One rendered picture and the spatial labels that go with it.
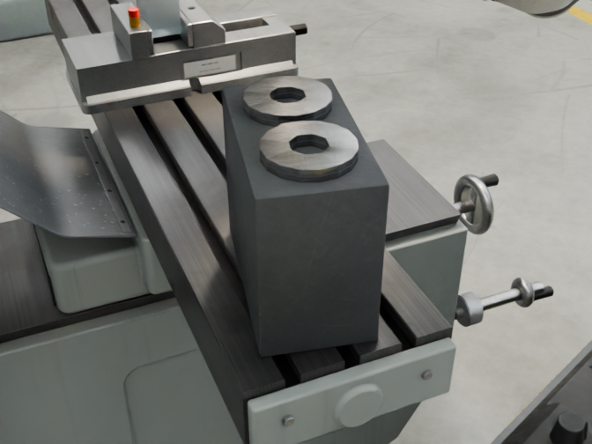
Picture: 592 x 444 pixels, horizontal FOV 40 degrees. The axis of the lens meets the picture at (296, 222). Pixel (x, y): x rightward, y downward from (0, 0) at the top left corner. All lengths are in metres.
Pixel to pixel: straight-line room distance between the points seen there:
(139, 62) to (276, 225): 0.60
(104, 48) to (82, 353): 0.46
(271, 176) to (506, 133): 2.55
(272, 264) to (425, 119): 2.57
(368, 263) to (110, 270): 0.49
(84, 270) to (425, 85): 2.57
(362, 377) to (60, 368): 0.55
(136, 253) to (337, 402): 0.44
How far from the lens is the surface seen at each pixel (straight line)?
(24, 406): 1.27
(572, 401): 1.33
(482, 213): 1.54
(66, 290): 1.16
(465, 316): 1.50
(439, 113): 3.32
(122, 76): 1.25
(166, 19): 1.27
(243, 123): 0.80
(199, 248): 0.94
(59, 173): 1.22
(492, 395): 2.13
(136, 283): 1.17
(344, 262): 0.74
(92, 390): 1.28
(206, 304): 0.87
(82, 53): 1.28
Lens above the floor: 1.53
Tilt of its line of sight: 35 degrees down
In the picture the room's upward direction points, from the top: straight up
